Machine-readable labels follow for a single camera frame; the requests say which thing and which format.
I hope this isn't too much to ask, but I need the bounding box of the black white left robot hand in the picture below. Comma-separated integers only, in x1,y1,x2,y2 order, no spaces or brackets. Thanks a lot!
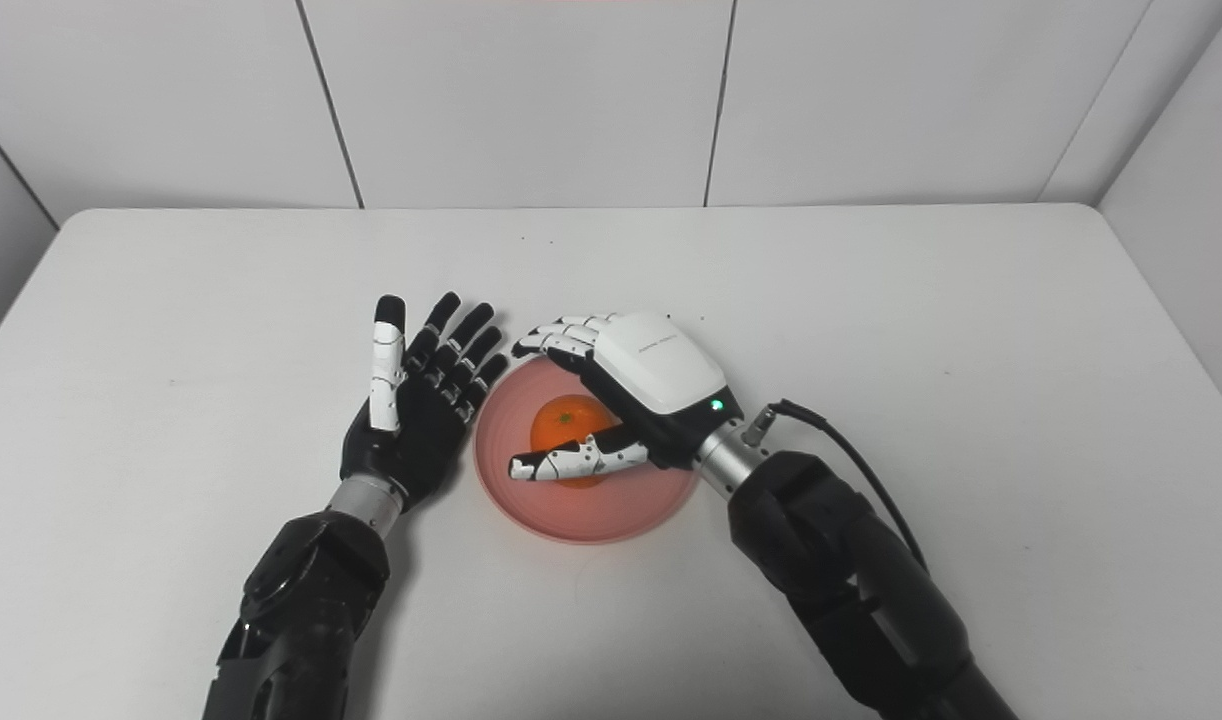
339,292,509,511

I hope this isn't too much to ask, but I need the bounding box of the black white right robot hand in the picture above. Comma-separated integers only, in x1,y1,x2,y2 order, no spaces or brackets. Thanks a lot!
509,310,745,483

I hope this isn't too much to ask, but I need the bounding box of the orange fruit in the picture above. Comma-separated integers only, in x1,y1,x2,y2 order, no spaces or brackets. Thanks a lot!
529,394,622,489

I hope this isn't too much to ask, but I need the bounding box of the pink round plate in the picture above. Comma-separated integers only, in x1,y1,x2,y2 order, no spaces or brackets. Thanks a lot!
473,355,700,546

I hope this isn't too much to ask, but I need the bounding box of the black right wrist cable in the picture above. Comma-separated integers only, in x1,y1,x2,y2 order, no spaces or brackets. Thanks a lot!
743,398,930,576

